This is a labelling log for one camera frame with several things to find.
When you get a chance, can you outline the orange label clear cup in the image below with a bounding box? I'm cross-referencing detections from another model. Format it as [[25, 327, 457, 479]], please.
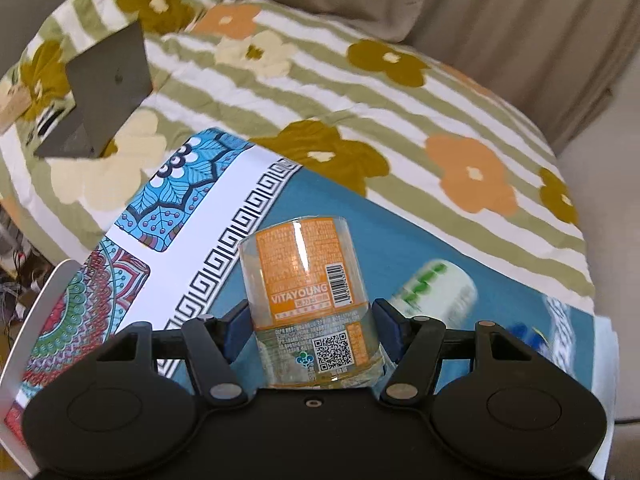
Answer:
[[239, 217, 385, 389]]

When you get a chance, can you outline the white label clear cup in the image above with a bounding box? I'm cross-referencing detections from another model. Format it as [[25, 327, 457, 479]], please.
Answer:
[[388, 259, 478, 328]]

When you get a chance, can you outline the blue plastic cup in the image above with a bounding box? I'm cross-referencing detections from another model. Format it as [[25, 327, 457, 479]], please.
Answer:
[[506, 323, 549, 354]]

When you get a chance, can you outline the teal patterned mat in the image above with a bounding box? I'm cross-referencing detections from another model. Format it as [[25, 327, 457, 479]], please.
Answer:
[[1, 129, 608, 479]]

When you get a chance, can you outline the floral striped bedspread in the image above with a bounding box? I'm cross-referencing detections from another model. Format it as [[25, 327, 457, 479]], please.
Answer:
[[1, 0, 594, 312]]

